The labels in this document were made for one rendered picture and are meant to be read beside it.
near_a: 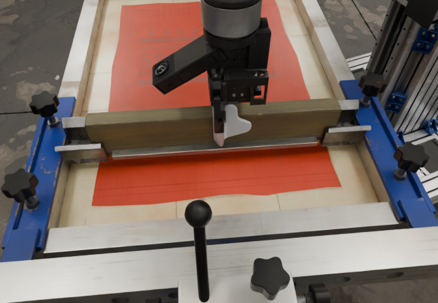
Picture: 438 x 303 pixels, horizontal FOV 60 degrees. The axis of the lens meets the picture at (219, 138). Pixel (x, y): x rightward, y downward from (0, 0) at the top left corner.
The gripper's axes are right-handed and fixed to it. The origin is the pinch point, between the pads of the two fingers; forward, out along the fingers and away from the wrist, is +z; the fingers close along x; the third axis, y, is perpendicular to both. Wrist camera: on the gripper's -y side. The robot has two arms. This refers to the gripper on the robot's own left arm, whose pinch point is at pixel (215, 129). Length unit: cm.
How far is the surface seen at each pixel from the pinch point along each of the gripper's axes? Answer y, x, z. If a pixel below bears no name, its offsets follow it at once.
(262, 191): 7.0, -9.3, 5.7
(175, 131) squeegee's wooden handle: -6.6, -1.7, -1.9
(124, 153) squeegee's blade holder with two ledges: -15.4, -2.5, 1.7
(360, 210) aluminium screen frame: 20.3, -16.2, 2.2
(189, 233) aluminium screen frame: -5.2, -17.6, 2.2
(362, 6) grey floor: 124, 202, 101
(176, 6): -6, 49, 6
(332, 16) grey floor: 99, 191, 101
